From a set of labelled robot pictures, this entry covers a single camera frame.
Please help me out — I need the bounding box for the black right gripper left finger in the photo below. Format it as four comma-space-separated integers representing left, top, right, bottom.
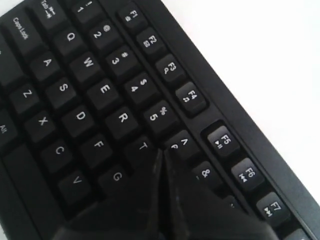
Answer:
53, 149, 164, 240

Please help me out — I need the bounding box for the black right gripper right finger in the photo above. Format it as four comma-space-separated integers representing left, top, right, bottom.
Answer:
163, 149, 278, 240

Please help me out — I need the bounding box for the black acer keyboard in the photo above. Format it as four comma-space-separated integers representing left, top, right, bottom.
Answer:
0, 0, 320, 240

